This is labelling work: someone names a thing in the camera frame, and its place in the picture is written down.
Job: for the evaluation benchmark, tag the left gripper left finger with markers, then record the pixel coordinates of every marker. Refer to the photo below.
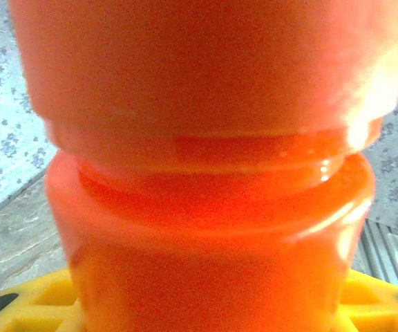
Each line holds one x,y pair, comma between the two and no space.
29,307

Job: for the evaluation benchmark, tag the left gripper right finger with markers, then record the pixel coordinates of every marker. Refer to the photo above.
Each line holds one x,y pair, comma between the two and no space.
378,307

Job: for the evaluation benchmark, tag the orange pill bottle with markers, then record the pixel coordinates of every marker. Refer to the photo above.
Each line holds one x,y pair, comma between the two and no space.
202,276

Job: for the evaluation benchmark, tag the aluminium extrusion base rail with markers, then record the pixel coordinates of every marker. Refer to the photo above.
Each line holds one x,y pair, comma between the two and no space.
392,249

